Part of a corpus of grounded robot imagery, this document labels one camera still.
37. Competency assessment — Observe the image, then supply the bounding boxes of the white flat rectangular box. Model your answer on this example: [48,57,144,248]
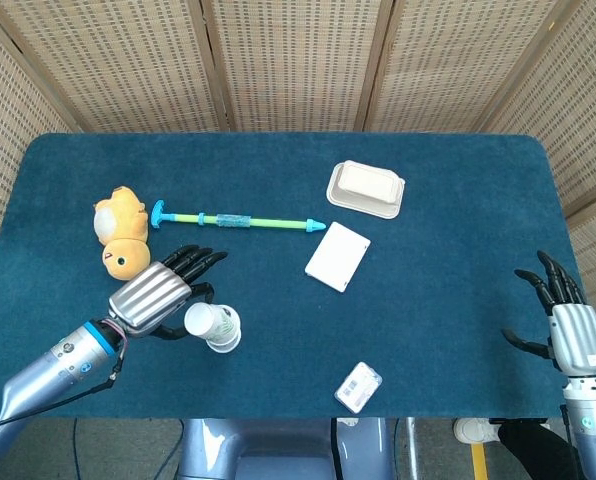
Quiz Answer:
[304,221,372,294]

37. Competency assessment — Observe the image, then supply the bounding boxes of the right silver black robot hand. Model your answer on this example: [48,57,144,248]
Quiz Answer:
[501,249,596,377]

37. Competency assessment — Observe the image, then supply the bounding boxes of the dark blue table cloth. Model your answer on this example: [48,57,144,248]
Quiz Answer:
[0,132,596,420]

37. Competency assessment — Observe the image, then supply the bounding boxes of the woven folding screen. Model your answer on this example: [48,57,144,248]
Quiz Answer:
[0,0,596,381]

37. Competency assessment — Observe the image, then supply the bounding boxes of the black trouser leg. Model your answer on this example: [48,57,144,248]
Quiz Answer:
[497,419,584,480]

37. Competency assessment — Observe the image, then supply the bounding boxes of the green blue water squirter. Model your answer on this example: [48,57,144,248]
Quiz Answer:
[150,199,328,235]

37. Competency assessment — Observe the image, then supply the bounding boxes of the white shoe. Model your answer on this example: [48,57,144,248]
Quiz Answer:
[452,417,504,445]

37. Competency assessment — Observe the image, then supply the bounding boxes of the beige lidded food container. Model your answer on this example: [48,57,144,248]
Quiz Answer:
[325,159,407,220]

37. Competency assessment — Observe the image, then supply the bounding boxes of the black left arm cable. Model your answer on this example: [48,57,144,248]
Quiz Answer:
[0,339,129,436]

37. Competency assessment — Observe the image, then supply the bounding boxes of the blue-grey robot torso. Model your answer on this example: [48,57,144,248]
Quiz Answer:
[177,418,397,480]

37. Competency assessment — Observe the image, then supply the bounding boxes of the clear box purple label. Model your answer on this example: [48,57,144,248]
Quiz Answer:
[333,361,383,414]

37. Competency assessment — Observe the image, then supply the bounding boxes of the blue flower paper cup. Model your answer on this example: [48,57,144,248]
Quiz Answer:
[205,332,243,351]

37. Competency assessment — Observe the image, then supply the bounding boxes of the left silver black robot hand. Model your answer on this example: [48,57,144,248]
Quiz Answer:
[107,244,229,342]

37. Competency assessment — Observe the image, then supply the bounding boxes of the yellow plush chick toy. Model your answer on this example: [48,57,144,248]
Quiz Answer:
[92,185,153,281]

